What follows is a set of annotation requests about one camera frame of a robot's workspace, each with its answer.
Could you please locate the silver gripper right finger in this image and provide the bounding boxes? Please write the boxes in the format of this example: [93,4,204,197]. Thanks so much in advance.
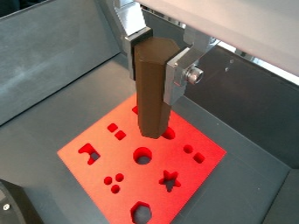
[162,26,217,106]

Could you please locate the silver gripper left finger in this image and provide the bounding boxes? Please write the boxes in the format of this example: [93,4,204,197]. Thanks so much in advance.
[113,0,153,80]

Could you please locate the dark brown hexagonal peg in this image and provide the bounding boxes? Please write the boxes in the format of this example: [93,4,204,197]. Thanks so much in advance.
[134,37,180,138]

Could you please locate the red shape-sorting block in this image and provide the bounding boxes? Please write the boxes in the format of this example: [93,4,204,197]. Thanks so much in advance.
[58,97,225,224]

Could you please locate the black curved peg holder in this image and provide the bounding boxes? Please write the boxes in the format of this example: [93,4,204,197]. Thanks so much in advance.
[0,179,42,224]

